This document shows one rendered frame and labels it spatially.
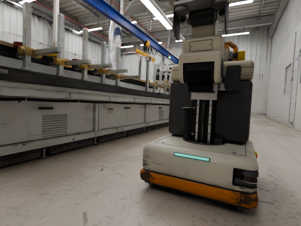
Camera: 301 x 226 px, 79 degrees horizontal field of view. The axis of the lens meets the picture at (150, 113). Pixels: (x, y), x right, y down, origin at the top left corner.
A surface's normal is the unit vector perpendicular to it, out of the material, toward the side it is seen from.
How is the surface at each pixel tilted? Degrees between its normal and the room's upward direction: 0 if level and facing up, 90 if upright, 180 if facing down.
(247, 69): 90
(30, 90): 90
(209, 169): 90
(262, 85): 90
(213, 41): 98
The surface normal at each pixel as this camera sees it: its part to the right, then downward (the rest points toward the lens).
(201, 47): -0.46, 0.17
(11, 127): 0.89, 0.11
